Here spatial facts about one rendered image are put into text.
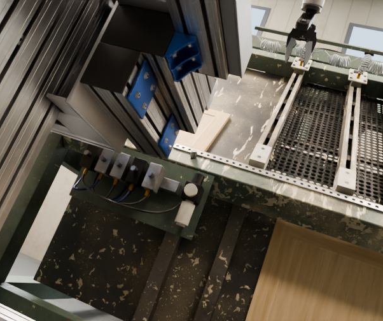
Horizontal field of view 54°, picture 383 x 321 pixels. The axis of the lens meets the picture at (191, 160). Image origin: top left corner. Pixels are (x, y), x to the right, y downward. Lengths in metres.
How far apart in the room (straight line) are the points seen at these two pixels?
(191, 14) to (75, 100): 0.26
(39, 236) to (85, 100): 3.52
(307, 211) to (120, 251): 0.79
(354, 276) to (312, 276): 0.15
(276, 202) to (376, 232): 0.33
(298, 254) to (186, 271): 0.45
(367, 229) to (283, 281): 0.38
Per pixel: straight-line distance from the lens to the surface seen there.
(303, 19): 1.44
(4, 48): 0.67
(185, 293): 1.58
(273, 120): 1.72
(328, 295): 1.56
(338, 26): 4.60
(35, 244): 4.22
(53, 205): 4.22
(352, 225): 1.36
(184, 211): 1.27
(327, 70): 2.39
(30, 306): 1.53
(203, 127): 1.68
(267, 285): 1.53
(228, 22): 0.67
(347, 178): 1.47
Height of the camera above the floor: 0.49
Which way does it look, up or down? 15 degrees up
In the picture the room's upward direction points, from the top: 21 degrees clockwise
